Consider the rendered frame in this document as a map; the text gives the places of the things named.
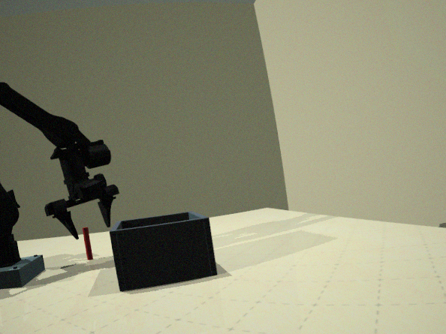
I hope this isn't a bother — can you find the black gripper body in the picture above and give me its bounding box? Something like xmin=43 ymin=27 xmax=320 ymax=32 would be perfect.
xmin=44 ymin=170 xmax=119 ymax=216

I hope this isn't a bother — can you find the red peg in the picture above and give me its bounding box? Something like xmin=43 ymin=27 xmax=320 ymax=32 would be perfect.
xmin=82 ymin=227 xmax=93 ymax=260

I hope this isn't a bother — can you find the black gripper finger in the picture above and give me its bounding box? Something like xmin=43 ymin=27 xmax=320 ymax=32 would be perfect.
xmin=53 ymin=211 xmax=79 ymax=239
xmin=98 ymin=197 xmax=116 ymax=227

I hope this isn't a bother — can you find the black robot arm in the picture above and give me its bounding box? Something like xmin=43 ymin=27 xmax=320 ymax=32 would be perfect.
xmin=0 ymin=82 xmax=111 ymax=268

